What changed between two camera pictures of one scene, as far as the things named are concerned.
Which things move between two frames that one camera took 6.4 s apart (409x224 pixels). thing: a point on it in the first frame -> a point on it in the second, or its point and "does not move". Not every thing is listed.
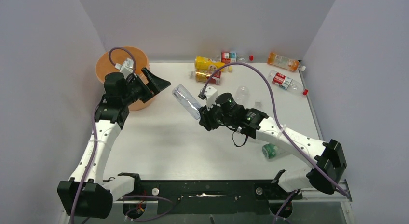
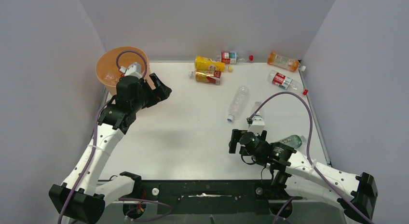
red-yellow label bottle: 204,76 does not move
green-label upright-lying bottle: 258,105 does not move
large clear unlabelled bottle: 242,95 does not move
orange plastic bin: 105,63 does not move
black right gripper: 207,119 -> 233,144
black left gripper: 156,84 -> 162,92
